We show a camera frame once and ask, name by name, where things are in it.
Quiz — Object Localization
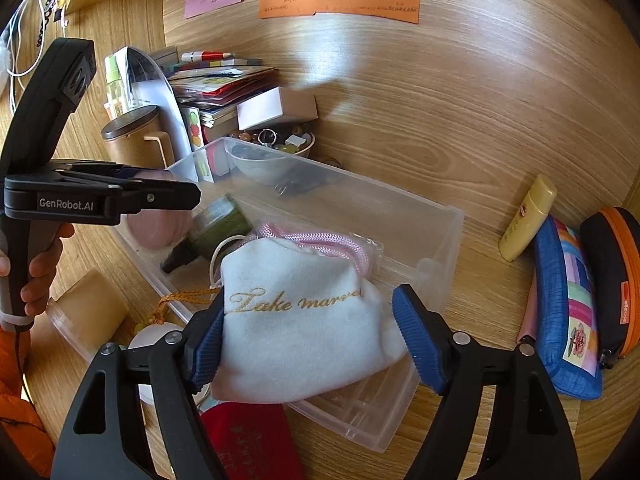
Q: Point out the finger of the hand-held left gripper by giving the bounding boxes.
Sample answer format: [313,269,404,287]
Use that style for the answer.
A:
[50,160,173,186]
[120,179,202,223]

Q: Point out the white brown small box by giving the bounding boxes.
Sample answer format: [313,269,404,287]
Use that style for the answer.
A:
[236,86,319,132]

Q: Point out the yellow tube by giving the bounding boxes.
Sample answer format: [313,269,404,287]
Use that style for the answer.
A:
[498,174,558,262]

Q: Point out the bowl of beads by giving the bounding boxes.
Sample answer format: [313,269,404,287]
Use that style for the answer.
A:
[229,127,316,161]

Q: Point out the white paper sheet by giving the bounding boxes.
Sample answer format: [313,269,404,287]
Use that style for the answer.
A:
[120,46,193,158]

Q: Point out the clear plastic storage box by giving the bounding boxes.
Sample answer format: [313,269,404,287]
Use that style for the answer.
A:
[112,136,466,453]

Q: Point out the pink flat item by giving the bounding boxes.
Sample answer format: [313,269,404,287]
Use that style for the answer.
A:
[517,272,541,346]

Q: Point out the red fabric pouch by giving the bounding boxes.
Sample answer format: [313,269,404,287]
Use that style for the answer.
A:
[199,402,306,480]

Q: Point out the pink braided cord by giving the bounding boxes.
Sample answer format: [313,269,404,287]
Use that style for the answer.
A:
[255,220,381,281]

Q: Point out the white drawstring pouch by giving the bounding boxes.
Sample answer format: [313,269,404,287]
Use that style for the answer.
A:
[209,237,416,405]

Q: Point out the wooden desktop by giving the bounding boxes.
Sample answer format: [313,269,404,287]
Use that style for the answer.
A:
[0,50,640,480]

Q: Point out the cream cylinder jar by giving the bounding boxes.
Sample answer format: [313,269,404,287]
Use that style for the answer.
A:
[46,269,131,361]

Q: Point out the person's left forearm orange sleeve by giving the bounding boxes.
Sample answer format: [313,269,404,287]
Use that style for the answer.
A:
[0,327,55,480]

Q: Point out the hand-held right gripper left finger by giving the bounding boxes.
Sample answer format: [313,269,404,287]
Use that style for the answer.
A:
[50,290,231,480]

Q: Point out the brown mug with lid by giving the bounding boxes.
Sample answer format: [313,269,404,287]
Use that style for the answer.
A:
[100,106,176,171]

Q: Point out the stack of books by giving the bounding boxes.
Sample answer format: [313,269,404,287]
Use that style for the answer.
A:
[165,57,281,128]

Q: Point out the blue patchwork pencil case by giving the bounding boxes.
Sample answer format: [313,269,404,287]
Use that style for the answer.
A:
[531,215,605,401]

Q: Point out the red white pen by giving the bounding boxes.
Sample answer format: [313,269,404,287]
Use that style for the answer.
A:
[181,50,236,63]

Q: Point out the pink red roll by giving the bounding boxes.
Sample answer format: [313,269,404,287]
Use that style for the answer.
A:
[207,142,228,176]

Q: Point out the white cable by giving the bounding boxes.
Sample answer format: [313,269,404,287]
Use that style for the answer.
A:
[0,0,56,96]

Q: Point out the fruit sticker sheet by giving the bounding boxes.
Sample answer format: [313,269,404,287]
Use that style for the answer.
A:
[180,105,207,183]

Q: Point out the white round plastic jar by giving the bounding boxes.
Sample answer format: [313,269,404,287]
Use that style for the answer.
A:
[127,322,187,407]

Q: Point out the dark green glass bottle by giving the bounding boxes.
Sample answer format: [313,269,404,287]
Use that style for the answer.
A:
[161,195,251,273]

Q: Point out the black binder clip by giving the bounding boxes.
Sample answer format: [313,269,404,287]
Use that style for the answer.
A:
[272,167,326,196]

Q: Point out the black orange zip case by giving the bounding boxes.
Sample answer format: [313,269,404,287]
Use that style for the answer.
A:
[580,206,640,368]

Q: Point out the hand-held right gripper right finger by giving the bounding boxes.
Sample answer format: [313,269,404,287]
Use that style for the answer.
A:
[391,284,583,480]

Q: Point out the person's left hand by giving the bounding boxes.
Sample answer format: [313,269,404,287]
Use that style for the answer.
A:
[19,222,76,313]

